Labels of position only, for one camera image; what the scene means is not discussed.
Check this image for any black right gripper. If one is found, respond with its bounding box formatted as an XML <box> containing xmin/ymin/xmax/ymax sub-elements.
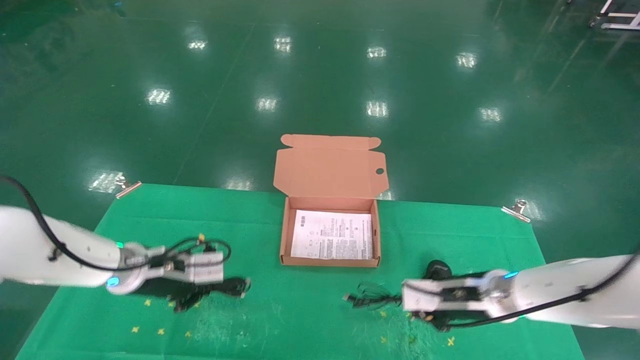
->
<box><xmin>407</xmin><ymin>309</ymin><xmax>493</xmax><ymax>332</ymax></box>

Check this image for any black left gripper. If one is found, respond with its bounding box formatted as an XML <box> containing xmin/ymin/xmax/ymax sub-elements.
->
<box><xmin>135</xmin><ymin>276</ymin><xmax>250</xmax><ymax>302</ymax></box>

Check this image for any orange cardboard box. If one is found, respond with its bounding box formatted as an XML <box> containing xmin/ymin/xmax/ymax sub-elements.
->
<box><xmin>273</xmin><ymin>134</ymin><xmax>390</xmax><ymax>269</ymax></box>

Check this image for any green table cloth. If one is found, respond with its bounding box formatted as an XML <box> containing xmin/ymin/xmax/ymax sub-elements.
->
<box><xmin>15</xmin><ymin>183</ymin><xmax>586</xmax><ymax>360</ymax></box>

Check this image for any white printed instruction sheet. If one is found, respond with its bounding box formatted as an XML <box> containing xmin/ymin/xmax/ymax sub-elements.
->
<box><xmin>290</xmin><ymin>209</ymin><xmax>374</xmax><ymax>261</ymax></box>

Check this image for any metal binder clip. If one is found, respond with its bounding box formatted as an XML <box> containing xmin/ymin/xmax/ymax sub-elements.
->
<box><xmin>501</xmin><ymin>199</ymin><xmax>532</xmax><ymax>224</ymax></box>
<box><xmin>114</xmin><ymin>172</ymin><xmax>143</xmax><ymax>200</ymax></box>

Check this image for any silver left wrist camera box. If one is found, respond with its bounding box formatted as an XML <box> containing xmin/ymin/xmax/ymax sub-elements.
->
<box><xmin>171</xmin><ymin>251</ymin><xmax>225</xmax><ymax>285</ymax></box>

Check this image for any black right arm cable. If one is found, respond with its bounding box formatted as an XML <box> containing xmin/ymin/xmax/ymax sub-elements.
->
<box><xmin>442</xmin><ymin>252</ymin><xmax>640</xmax><ymax>331</ymax></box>

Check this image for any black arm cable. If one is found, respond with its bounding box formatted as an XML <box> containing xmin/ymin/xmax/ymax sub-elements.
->
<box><xmin>0</xmin><ymin>175</ymin><xmax>232</xmax><ymax>274</ymax></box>
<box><xmin>442</xmin><ymin>252</ymin><xmax>640</xmax><ymax>331</ymax></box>

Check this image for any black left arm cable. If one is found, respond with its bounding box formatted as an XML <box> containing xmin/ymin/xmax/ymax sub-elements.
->
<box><xmin>0</xmin><ymin>175</ymin><xmax>232</xmax><ymax>274</ymax></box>

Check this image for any white metal cart frame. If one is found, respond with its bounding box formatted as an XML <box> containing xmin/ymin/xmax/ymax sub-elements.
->
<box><xmin>588</xmin><ymin>0</ymin><xmax>640</xmax><ymax>32</ymax></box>

